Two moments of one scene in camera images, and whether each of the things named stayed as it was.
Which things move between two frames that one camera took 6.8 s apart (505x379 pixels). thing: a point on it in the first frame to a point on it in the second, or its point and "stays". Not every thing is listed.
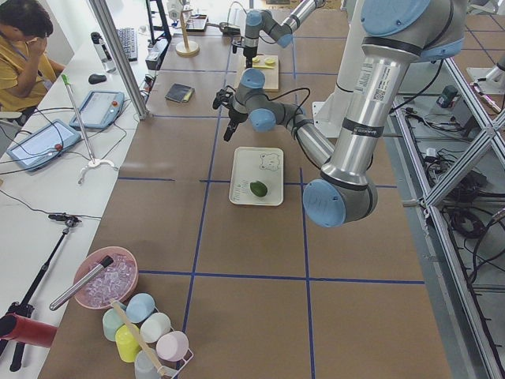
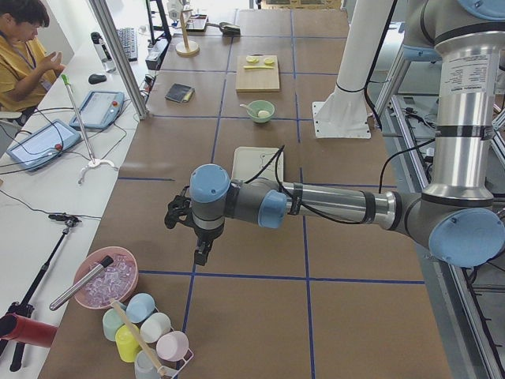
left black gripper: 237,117 to 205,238
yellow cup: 126,343 stays
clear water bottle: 104,52 stays
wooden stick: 140,339 stays
